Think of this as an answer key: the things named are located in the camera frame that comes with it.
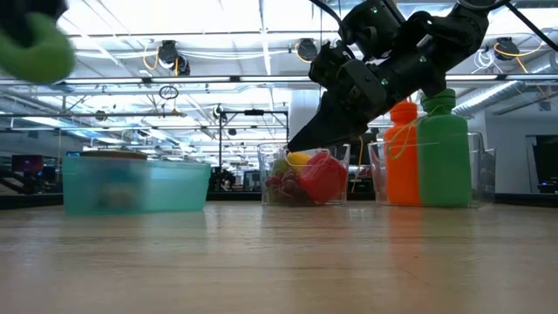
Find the red grapes bunch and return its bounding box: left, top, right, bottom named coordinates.
left=264, top=169, right=309, bottom=205

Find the clear plastic bin with handle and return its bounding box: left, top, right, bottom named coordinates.
left=256, top=142, right=351, bottom=207

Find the black monitor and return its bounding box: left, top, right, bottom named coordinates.
left=531, top=134, right=558, bottom=194

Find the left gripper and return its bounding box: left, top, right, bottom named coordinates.
left=0, top=0, right=70, bottom=47

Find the dark green pear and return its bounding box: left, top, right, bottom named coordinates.
left=270, top=157, right=291, bottom=175

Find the teal cutting mat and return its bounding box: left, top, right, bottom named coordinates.
left=62, top=154, right=212, bottom=215

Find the green plastic bottle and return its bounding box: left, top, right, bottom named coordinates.
left=416, top=88, right=473, bottom=208

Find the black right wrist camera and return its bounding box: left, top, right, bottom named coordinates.
left=309, top=40, right=352, bottom=91

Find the bright green apple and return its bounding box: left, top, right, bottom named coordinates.
left=0, top=11, right=77, bottom=85

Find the orange plastic bottle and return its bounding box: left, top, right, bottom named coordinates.
left=383, top=99, right=422, bottom=207

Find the red bell pepper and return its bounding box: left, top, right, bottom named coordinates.
left=297, top=151, right=349, bottom=205

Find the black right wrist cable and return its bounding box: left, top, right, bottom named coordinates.
left=310, top=0, right=355, bottom=60

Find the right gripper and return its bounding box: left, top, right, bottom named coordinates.
left=287, top=0, right=437, bottom=154

